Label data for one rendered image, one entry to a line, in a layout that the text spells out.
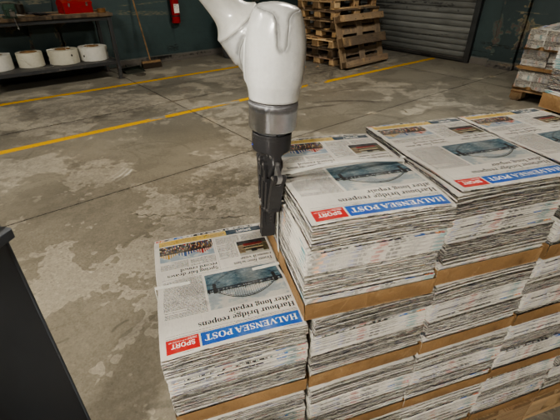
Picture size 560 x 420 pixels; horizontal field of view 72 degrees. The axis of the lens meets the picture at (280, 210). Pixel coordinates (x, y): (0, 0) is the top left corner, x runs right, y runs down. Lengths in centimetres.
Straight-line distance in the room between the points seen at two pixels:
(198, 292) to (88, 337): 122
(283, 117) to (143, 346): 142
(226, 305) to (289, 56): 49
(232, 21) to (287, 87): 19
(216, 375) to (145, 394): 95
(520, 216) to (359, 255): 38
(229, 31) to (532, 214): 72
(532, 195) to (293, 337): 56
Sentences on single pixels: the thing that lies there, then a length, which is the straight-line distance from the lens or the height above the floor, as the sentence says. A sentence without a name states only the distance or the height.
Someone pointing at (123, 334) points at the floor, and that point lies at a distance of 199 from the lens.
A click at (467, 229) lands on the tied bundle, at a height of 97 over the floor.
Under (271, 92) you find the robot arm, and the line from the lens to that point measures 67.
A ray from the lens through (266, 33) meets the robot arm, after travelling 66.
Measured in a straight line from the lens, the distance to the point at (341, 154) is 90.
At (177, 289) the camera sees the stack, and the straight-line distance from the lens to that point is 88.
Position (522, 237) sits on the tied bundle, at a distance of 100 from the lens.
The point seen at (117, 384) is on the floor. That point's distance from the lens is 182.
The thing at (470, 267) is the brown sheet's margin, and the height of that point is 87.
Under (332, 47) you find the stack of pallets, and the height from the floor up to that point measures 30.
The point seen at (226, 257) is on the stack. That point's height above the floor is 83.
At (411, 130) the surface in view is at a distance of 106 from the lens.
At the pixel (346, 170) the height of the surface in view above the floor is 106.
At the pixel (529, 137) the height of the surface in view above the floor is 107.
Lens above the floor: 142
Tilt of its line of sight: 32 degrees down
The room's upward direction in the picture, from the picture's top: straight up
